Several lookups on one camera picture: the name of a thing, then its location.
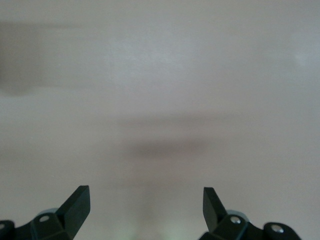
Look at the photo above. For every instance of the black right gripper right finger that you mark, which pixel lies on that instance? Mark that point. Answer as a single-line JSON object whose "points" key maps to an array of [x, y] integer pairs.
{"points": [[212, 210]]}

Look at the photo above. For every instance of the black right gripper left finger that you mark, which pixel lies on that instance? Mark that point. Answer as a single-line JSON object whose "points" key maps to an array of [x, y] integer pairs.
{"points": [[75, 210]]}

